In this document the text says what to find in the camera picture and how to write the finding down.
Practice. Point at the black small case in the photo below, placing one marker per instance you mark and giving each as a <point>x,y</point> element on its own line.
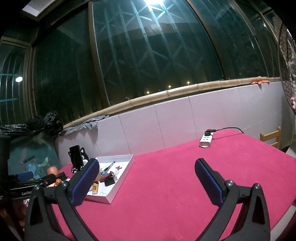
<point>109,181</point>

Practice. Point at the orange cloth on ledge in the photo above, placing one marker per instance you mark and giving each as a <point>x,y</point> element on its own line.
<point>259,82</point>

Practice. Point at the pink table cloth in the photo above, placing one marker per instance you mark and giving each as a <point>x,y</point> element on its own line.
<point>162,199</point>

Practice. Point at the white shallow tray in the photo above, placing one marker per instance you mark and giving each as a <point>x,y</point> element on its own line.
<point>106,194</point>

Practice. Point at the red apple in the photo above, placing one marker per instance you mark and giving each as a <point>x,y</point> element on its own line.
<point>52,170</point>

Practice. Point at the wooden chair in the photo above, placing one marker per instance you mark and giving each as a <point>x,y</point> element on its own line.
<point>275,135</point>

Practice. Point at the small orange fruit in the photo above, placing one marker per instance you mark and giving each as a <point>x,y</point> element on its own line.
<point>58,181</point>

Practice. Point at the black plastic bag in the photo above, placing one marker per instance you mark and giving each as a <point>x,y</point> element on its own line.
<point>51,124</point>

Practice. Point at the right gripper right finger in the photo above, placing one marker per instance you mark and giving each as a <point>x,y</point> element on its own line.
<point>253,220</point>

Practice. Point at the yellow lighter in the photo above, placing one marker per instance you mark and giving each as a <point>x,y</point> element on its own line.
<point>95,188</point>

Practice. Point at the blue mouse poster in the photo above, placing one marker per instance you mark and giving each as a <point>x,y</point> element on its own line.
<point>34,158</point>

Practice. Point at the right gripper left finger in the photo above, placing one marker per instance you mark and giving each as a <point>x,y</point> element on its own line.
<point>41,222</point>

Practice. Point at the black cat phone stand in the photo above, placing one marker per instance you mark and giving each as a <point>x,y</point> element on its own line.
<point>85,160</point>

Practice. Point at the wicker hanging chair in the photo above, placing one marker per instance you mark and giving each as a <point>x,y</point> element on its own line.
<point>286,59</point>

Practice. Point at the red box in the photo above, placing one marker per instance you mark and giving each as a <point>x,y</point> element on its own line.
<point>104,178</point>

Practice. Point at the grey cloth on ledge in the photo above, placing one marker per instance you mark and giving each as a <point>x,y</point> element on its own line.
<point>90,124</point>

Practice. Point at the black phone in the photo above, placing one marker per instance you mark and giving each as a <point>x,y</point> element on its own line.
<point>75,156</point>

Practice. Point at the white power strip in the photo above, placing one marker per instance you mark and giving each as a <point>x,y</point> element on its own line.
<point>206,139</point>

